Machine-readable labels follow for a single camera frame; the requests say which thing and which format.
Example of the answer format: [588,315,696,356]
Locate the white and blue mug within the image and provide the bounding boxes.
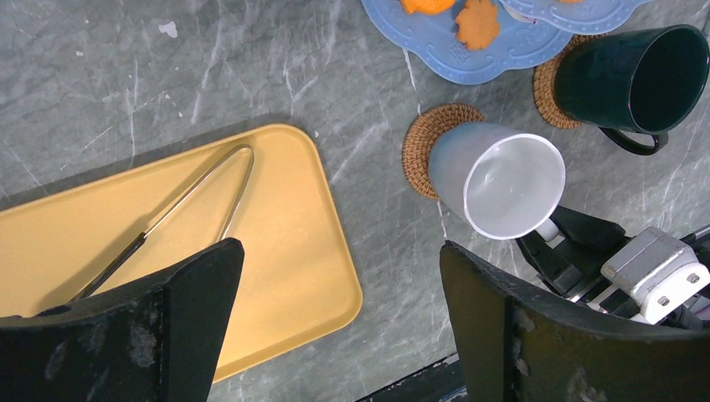
[428,121,566,240]

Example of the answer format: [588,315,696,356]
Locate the dark green mug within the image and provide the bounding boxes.
[553,24,709,156]

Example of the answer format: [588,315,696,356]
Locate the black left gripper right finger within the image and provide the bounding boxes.
[440,241,709,401]

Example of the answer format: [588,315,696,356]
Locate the woven rattan coaster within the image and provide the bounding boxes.
[401,103,485,200]
[532,34,603,129]

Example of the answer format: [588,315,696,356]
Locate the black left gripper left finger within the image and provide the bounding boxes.
[1,238,244,401]

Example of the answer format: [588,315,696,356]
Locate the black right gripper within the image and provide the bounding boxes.
[514,206,710,331]

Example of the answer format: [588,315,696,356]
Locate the orange flower cookie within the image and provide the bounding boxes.
[455,0,500,50]

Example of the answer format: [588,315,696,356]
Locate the yellow serving tray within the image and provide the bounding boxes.
[1,124,363,380]

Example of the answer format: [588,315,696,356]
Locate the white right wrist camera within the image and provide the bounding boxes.
[600,227,709,324]

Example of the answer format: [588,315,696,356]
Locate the blue three-tier cake stand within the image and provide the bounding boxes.
[363,0,646,85]

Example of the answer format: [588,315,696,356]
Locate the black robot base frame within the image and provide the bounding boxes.
[358,353,469,402]

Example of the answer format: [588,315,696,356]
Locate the orange fish cookie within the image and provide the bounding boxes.
[400,0,455,15]

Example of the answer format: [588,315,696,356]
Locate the black metal serving tongs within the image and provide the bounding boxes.
[69,144,255,305]

